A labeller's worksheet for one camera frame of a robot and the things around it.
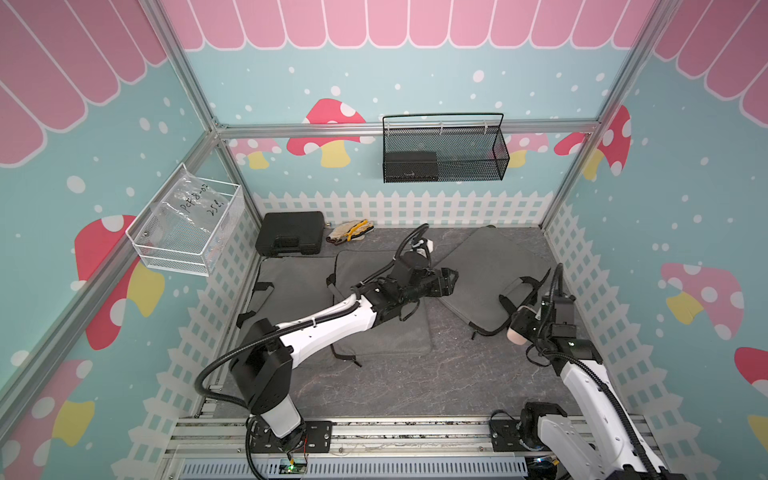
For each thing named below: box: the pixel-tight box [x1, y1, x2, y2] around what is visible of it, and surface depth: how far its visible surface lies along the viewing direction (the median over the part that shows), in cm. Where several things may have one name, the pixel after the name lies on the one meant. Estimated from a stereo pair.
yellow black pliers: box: [344, 219, 374, 242], surface depth 122 cm
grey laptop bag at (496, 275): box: [435, 225, 551, 336], surface depth 103 cm
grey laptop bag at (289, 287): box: [238, 256, 335, 328], surface depth 102 cm
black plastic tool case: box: [255, 211, 325, 257], surface depth 115 cm
